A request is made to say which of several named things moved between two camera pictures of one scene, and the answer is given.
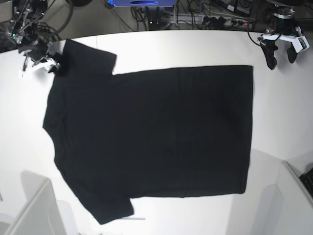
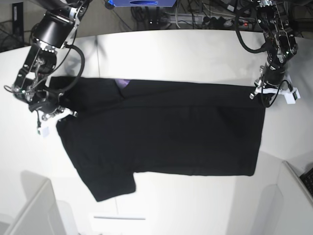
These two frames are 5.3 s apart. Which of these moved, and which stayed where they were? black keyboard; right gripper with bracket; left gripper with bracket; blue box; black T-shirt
Moved: right gripper with bracket; left gripper with bracket; black T-shirt
Stayed: blue box; black keyboard
